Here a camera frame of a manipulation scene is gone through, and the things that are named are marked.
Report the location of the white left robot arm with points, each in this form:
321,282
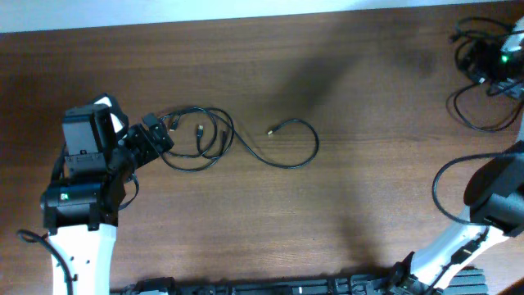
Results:
81,204

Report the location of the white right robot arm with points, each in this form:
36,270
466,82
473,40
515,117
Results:
493,198

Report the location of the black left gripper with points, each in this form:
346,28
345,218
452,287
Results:
150,149

